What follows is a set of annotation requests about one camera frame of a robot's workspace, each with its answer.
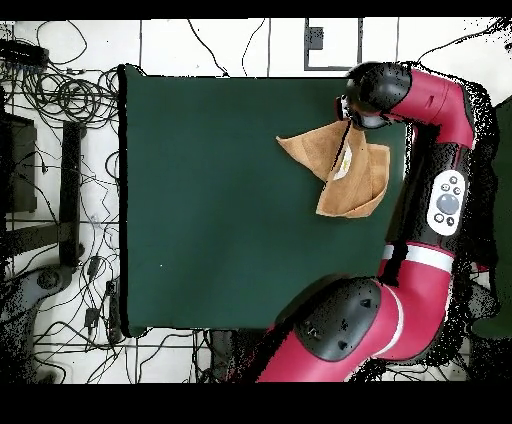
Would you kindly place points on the grey swivel chair base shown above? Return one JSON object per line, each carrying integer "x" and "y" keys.
{"x": 48, "y": 280}

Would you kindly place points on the grey square floor frame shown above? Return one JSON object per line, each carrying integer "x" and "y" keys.
{"x": 314, "y": 38}

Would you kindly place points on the black metal stand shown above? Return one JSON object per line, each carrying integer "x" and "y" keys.
{"x": 70, "y": 180}

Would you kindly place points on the tan terry towel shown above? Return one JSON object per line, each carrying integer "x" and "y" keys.
{"x": 316, "y": 150}

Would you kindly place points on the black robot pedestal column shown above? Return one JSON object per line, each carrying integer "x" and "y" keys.
{"x": 240, "y": 356}

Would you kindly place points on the black network switch box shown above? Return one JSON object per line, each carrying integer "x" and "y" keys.
{"x": 24, "y": 54}

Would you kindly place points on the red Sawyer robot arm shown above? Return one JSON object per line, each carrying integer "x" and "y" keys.
{"x": 416, "y": 304}

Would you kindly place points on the green fabric sheet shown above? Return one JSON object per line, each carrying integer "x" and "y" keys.
{"x": 504, "y": 160}

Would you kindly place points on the dark green table cloth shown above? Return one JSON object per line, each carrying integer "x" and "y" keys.
{"x": 200, "y": 200}

